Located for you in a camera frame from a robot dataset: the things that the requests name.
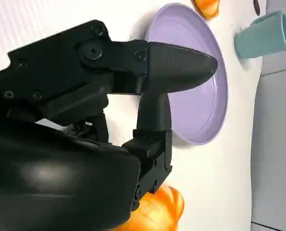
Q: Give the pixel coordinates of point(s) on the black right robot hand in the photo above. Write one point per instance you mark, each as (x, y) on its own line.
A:
(61, 173)

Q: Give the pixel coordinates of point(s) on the orange and white bread roll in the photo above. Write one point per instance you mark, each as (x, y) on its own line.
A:
(207, 9)
(162, 211)

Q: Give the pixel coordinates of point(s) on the lilac plate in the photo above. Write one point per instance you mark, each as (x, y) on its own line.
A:
(200, 108)

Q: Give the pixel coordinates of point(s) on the pale green mug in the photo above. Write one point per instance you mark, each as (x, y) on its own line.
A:
(260, 38)

